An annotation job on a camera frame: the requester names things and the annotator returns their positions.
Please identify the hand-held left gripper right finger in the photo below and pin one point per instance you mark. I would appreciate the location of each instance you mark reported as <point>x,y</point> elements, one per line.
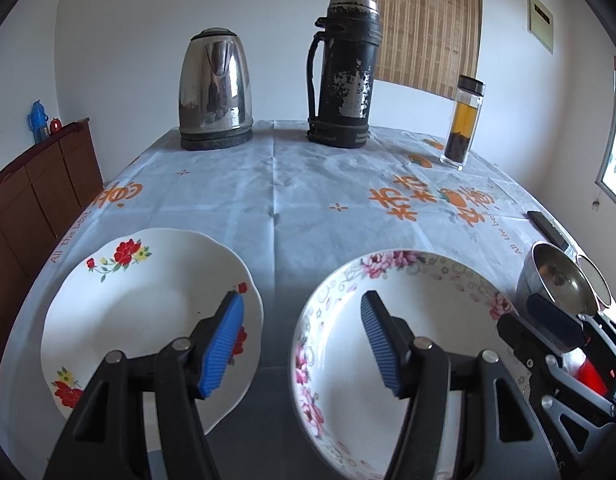
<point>380,345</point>

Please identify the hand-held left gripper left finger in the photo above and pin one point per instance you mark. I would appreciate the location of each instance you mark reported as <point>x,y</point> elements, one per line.
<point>223,345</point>

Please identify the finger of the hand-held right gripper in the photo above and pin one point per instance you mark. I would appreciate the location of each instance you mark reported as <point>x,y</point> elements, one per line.
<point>607,340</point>
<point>552,317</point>

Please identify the red plastic bowl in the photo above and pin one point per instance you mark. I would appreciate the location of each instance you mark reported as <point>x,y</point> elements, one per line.
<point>592,377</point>

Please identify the pink flower white plate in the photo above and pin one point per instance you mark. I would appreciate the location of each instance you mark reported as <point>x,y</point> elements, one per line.
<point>437,300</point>

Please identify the red flower white plate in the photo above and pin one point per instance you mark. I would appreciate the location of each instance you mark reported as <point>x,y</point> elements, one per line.
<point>138,300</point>

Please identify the black smartphone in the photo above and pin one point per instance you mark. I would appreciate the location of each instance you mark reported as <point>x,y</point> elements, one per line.
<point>547,230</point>

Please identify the white printed tablecloth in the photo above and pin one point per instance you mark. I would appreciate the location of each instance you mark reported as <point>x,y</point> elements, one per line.
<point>288,200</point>

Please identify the glass tea bottle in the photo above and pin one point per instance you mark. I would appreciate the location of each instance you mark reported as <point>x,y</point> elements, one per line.
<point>460,125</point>

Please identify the brown wooden cabinet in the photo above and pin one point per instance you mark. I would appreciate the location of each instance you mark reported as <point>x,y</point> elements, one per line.
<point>28,200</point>

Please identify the stainless steel electric kettle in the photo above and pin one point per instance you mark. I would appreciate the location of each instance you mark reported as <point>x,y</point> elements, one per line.
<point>213,90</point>

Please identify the worn black thermos flask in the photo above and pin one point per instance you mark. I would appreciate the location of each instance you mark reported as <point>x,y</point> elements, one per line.
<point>343,85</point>

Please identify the small red jar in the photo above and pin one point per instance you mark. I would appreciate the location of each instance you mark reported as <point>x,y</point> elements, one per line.
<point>55,126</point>

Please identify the blue plastic bottle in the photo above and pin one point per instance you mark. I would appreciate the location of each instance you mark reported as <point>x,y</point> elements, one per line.
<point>38,122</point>

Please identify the large bamboo window blind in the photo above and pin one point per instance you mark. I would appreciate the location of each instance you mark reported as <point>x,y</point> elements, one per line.
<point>422,25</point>

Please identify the pale green wall panel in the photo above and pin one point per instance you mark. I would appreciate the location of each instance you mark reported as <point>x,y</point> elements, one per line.
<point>540,20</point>

